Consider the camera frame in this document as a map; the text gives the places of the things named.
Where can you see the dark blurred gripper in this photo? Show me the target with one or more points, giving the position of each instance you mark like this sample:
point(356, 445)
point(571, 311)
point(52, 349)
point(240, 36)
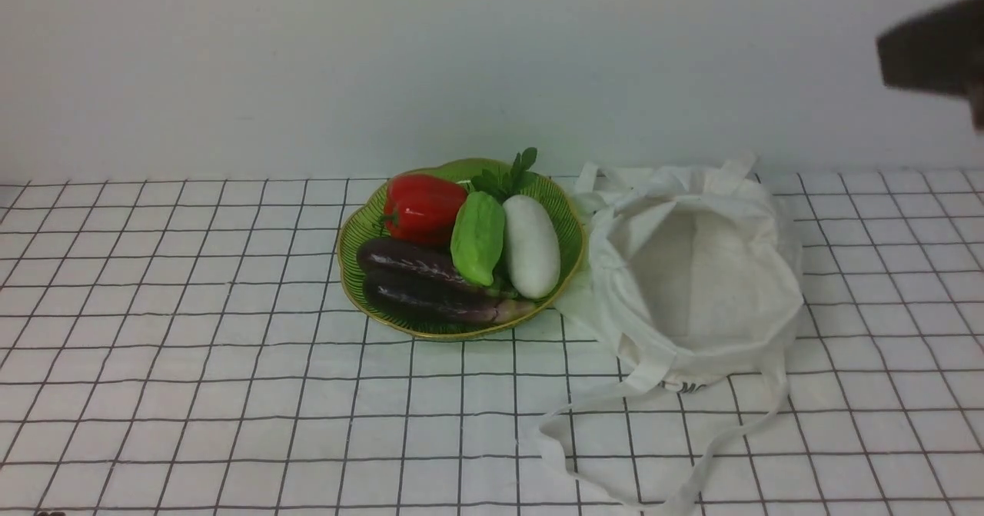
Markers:
point(939, 52)

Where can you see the green cucumber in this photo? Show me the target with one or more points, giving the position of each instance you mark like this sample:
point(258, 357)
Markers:
point(478, 238)

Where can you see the white cloth bag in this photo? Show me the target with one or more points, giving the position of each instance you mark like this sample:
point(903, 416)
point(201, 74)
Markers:
point(691, 274)

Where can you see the white cucumber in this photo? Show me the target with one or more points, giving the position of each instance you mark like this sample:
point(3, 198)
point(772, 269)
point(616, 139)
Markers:
point(532, 248)

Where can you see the green leafy vegetable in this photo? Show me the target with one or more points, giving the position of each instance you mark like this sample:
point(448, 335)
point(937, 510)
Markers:
point(510, 183)

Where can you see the red bell pepper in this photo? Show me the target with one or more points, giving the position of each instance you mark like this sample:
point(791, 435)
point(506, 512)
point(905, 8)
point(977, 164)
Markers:
point(422, 209)

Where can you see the upper dark purple eggplant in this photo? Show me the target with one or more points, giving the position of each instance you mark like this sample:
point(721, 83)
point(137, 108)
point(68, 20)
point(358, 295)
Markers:
point(386, 253)

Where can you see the dark purple eggplant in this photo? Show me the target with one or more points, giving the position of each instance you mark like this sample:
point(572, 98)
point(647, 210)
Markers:
point(386, 253)
point(441, 305)

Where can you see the lower dark purple eggplant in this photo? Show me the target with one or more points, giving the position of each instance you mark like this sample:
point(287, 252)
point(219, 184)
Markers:
point(441, 305)

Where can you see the green leaf-shaped plate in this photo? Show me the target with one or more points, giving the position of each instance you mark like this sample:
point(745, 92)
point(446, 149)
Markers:
point(364, 225)

